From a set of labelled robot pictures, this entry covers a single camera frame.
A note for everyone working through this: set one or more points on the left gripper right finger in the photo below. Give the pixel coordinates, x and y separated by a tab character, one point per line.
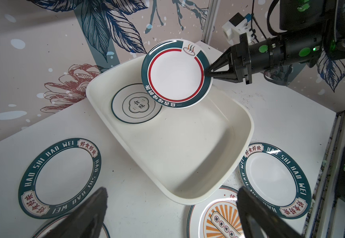
258	221

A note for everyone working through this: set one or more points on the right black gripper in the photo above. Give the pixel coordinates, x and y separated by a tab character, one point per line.
244	60

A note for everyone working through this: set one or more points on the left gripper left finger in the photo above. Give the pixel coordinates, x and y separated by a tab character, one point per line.
96	203

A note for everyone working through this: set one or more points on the green rim hao wei plate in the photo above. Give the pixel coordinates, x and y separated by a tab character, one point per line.
276	179

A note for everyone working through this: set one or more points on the green red rim plate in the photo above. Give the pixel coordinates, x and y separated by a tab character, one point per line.
173	73

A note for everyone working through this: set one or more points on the white clover plate thin rim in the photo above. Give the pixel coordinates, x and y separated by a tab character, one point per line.
132	105

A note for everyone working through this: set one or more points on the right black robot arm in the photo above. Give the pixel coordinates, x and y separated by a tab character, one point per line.
309	30

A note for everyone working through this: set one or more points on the white plastic bin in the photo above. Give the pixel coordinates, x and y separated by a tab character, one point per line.
188	153

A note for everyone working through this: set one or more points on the orange sunburst plate left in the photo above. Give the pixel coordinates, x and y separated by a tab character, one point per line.
73	225

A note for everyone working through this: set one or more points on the orange sunburst plate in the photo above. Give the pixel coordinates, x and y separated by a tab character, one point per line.
216	217
73	225

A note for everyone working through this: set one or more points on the green rim plate far left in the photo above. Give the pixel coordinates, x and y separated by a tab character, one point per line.
59	178

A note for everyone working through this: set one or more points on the orange sunburst plate centre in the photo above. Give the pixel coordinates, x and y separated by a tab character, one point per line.
216	217

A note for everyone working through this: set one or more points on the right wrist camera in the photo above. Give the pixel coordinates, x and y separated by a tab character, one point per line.
237	26

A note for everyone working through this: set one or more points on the aluminium mounting rail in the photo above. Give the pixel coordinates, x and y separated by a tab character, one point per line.
326	217

